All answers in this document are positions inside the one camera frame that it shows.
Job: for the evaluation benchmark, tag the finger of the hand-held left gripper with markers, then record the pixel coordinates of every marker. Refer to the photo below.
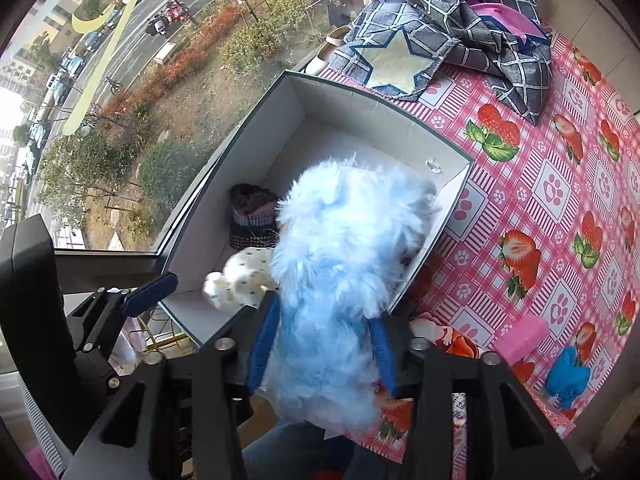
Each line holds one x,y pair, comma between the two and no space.
150,292

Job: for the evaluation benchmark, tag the floral tissue pack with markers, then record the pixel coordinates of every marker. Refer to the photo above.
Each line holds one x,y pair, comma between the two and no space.
450,337

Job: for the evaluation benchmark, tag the beige flat shoe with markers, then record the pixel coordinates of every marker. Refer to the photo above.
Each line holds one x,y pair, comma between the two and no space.
325,52

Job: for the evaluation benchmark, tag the light blue fluffy toy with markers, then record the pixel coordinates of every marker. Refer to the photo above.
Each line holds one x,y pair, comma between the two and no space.
340,270

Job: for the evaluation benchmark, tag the white polka dot scrunchie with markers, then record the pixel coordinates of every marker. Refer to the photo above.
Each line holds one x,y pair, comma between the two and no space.
245,275

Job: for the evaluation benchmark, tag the blue crumpled cloth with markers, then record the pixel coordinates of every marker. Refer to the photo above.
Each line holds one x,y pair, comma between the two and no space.
567,375

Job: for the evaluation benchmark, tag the white cardboard box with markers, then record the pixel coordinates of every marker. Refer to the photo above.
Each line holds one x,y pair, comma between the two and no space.
325,125

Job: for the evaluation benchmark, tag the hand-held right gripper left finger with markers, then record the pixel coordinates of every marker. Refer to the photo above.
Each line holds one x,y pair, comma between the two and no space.
262,350

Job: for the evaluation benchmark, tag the grey plaid star blanket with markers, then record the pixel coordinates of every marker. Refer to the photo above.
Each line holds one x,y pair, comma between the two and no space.
450,25

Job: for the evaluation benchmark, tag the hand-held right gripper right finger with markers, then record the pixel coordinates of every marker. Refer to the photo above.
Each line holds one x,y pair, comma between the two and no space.
386,360

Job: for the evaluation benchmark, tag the pink strawberry tablecloth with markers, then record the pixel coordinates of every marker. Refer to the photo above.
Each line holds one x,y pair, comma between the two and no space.
550,185

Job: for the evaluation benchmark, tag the dark purple knit sock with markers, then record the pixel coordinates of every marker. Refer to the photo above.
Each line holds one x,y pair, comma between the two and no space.
252,215

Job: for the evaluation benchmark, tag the pink sponge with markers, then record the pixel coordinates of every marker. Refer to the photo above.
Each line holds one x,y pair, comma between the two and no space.
520,337

